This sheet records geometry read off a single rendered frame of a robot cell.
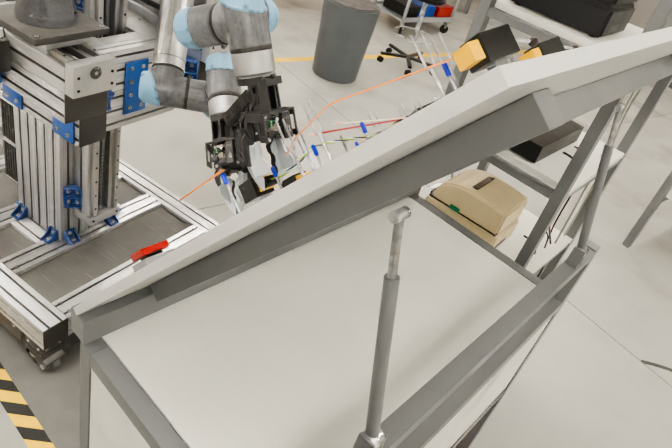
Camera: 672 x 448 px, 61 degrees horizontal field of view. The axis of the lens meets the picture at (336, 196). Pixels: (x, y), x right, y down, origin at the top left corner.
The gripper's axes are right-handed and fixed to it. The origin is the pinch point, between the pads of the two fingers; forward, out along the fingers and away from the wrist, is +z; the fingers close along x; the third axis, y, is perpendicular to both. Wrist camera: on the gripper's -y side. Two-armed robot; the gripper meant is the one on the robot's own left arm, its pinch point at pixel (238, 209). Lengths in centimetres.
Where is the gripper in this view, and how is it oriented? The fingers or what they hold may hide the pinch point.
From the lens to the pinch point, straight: 125.6
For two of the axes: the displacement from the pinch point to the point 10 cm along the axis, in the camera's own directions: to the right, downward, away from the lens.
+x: 9.7, -1.7, -1.6
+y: -2.0, -2.2, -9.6
